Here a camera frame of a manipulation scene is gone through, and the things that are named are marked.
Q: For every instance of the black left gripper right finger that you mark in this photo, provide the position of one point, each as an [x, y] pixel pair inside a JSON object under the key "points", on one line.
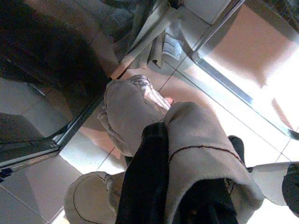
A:
{"points": [[205, 205]]}

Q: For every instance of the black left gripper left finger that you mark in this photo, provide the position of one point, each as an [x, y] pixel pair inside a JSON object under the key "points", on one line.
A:
{"points": [[144, 177]]}

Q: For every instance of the beige garment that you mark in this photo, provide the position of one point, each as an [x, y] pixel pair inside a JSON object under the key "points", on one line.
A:
{"points": [[198, 130]]}

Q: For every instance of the black top-load washing machine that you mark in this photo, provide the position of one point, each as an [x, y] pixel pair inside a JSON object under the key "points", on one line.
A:
{"points": [[46, 58]]}

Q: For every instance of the grey crumpled cloth with label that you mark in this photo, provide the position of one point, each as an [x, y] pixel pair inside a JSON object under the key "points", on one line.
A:
{"points": [[149, 35]]}

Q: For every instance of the metal floor rail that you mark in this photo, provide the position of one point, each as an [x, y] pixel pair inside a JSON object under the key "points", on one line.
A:
{"points": [[222, 77]]}

